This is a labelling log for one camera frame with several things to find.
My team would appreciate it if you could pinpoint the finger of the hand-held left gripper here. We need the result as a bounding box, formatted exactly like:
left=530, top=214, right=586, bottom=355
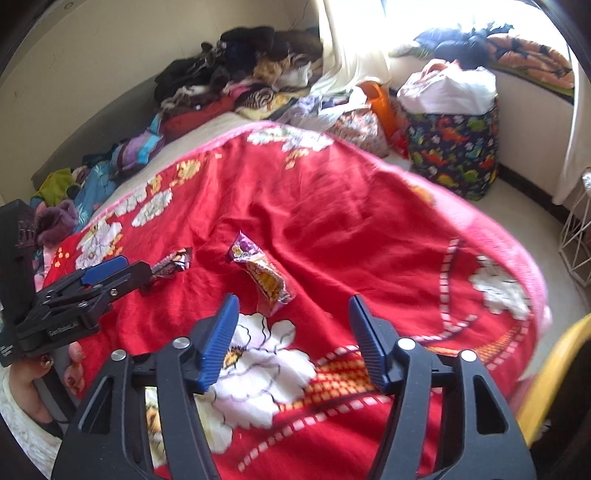
left=85, top=261, right=153, bottom=320
left=36, top=255, right=131, bottom=302

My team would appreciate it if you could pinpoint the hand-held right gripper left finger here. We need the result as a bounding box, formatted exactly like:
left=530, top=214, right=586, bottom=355
left=51, top=293, right=241, bottom=480

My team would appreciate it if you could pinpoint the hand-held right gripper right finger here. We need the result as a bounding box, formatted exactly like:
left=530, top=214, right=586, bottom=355
left=347, top=294, right=536, bottom=480

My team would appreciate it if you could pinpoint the dark small candy wrapper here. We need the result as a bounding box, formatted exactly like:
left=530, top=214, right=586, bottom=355
left=150, top=247, right=194, bottom=280

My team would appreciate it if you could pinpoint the purple yellow snack wrapper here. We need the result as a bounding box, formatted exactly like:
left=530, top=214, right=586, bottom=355
left=227, top=231, right=296, bottom=317

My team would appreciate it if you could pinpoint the yellow-rimmed black trash bin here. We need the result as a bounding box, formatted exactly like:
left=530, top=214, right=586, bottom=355
left=515, top=313, right=591, bottom=446

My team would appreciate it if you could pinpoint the person's left hand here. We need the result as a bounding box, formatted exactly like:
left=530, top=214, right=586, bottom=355
left=9, top=346, right=86, bottom=424

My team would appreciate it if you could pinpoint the purple fuzzy cloth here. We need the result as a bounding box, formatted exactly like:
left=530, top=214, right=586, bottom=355
left=34, top=200, right=80, bottom=247

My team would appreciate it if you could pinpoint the blue floral cloth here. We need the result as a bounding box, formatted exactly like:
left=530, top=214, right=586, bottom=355
left=74, top=159, right=121, bottom=213

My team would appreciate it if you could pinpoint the green cloth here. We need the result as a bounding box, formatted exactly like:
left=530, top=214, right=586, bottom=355
left=31, top=168, right=77, bottom=206

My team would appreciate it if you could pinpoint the red floral blanket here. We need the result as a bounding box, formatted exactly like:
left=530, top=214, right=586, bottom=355
left=44, top=121, right=552, bottom=480

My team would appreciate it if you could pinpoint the purple blue striped cloth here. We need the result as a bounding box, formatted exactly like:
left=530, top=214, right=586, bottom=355
left=113, top=113, right=167, bottom=178

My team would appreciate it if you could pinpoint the dark red cloth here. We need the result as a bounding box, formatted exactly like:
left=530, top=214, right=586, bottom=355
left=161, top=99, right=238, bottom=141

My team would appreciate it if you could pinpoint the floral patterned cloth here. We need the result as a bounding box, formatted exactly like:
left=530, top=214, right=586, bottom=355
left=330, top=108, right=393, bottom=158

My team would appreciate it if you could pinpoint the dinosaur print laundry basket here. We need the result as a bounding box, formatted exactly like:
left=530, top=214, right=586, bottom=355
left=406, top=95, right=502, bottom=201

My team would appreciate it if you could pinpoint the zebra print cloth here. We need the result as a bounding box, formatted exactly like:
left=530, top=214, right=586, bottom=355
left=240, top=88, right=282, bottom=112

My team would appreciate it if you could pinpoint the orange bag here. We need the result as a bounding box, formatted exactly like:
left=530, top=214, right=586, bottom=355
left=360, top=82, right=402, bottom=144

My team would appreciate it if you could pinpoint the lavender cloth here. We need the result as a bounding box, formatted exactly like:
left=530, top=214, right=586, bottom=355
left=281, top=90, right=370, bottom=130

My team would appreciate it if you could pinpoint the pile of dark clothes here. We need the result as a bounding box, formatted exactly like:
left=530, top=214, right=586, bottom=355
left=154, top=27, right=324, bottom=109

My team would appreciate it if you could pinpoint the large white plastic bag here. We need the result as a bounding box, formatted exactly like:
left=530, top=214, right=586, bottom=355
left=397, top=59, right=498, bottom=114

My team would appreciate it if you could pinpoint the cream curtain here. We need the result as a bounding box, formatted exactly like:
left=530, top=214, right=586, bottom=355
left=318, top=0, right=393, bottom=95
left=551, top=60, right=591, bottom=206

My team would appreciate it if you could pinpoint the white wire side table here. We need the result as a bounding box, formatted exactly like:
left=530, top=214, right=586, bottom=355
left=558, top=170, right=591, bottom=284

